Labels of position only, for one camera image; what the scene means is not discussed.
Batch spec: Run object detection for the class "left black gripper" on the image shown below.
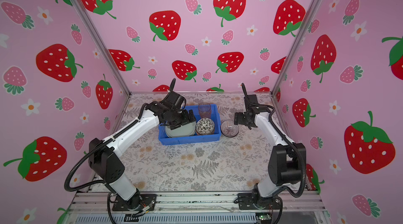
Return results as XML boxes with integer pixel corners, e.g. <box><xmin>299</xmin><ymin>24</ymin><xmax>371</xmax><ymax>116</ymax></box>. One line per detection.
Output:
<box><xmin>170</xmin><ymin>108</ymin><xmax>197</xmax><ymax>129</ymax></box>

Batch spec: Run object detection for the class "pale green flower plate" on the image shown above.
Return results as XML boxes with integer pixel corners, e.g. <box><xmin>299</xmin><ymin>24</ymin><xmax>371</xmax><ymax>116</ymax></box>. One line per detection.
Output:
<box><xmin>165</xmin><ymin>122</ymin><xmax>196</xmax><ymax>138</ymax></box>

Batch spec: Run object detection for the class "pink purple glazed bowl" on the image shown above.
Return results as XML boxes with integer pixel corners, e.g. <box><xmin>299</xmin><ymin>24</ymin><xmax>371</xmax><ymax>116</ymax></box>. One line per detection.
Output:
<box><xmin>220</xmin><ymin>120</ymin><xmax>239</xmax><ymax>138</ymax></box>

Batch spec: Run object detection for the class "pink clear glass cup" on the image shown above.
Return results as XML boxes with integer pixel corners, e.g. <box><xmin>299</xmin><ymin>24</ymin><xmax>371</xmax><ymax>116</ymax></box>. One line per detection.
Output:
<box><xmin>198</xmin><ymin>102</ymin><xmax>212</xmax><ymax>119</ymax></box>

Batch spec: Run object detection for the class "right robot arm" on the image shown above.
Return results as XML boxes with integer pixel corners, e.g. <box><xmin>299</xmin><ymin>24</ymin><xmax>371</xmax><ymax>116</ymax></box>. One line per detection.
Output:
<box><xmin>234</xmin><ymin>94</ymin><xmax>307</xmax><ymax>208</ymax></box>

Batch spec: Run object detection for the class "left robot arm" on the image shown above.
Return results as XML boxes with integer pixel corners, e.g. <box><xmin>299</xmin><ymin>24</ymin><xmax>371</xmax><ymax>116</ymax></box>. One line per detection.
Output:
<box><xmin>89</xmin><ymin>91</ymin><xmax>195</xmax><ymax>210</ymax></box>

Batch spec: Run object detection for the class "blue plastic bin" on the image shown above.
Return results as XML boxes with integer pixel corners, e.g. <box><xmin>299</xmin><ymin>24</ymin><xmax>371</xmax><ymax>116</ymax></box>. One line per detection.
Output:
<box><xmin>158</xmin><ymin>104</ymin><xmax>221</xmax><ymax>146</ymax></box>

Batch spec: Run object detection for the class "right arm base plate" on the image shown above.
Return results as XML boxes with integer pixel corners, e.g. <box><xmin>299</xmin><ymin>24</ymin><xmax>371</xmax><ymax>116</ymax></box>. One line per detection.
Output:
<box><xmin>234</xmin><ymin>192</ymin><xmax>282</xmax><ymax>210</ymax></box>

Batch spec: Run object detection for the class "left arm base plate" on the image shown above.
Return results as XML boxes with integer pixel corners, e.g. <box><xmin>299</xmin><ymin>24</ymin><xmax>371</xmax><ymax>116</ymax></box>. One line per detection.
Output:
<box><xmin>112</xmin><ymin>194</ymin><xmax>157</xmax><ymax>213</ymax></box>

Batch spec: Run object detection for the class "aluminium front rail frame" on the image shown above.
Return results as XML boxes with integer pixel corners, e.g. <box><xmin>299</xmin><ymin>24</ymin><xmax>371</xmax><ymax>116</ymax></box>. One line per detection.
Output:
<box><xmin>62</xmin><ymin>191</ymin><xmax>332</xmax><ymax>224</ymax></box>

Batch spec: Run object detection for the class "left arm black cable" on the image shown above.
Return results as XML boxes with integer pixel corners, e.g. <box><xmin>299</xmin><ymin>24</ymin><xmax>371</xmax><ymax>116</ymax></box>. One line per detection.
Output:
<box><xmin>64</xmin><ymin>146</ymin><xmax>106</xmax><ymax>192</ymax></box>

